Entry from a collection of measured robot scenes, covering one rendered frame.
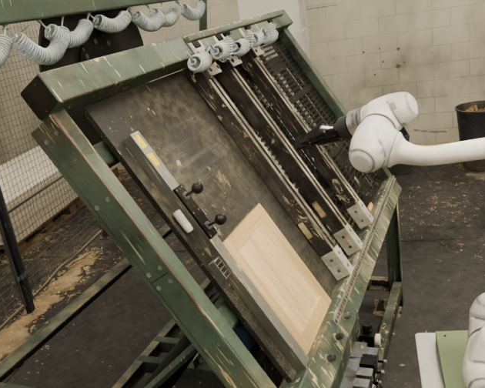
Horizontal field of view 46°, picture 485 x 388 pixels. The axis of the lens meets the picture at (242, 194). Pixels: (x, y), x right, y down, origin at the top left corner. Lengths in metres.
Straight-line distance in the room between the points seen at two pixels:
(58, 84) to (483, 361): 1.43
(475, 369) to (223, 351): 0.72
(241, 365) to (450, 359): 0.81
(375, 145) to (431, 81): 5.73
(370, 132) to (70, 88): 0.84
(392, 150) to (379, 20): 5.61
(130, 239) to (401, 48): 5.85
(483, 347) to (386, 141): 0.66
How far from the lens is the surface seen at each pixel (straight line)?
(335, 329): 2.20
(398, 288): 3.83
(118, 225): 1.67
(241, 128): 2.35
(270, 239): 2.17
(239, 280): 1.87
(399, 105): 1.69
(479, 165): 6.44
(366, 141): 1.57
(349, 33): 7.16
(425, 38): 7.20
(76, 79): 1.74
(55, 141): 1.70
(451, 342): 2.27
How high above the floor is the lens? 2.08
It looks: 19 degrees down
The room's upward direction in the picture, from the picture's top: 9 degrees counter-clockwise
